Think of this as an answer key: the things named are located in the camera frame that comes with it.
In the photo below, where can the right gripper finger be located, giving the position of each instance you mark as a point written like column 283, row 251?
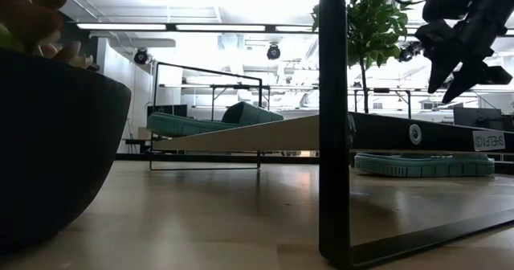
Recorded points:
column 466, row 79
column 439, row 67

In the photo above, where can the teal rubber slide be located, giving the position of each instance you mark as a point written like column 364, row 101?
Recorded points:
column 421, row 167
column 180, row 125

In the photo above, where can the white shelf label sticker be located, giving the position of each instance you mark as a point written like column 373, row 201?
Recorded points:
column 488, row 140

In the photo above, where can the dark background monitor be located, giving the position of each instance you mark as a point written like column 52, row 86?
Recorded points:
column 172, row 109
column 478, row 119

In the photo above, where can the leafy green tree black pot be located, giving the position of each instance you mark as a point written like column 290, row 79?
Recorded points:
column 375, row 25

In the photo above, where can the long ceiling light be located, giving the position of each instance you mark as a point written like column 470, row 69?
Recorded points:
column 297, row 28
column 221, row 27
column 120, row 27

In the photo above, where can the brown cardboard box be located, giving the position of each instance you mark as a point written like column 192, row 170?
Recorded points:
column 144, row 133

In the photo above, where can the succulent plant in black bowl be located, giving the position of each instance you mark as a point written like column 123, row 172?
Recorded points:
column 52, row 141

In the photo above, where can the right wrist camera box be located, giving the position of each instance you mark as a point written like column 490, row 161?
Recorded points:
column 445, row 1

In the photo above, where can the black frame background table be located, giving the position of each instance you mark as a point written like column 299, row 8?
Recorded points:
column 241, row 87
column 385, row 90

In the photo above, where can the black frame wooden shoe shelf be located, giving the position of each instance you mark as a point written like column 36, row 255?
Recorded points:
column 333, row 141

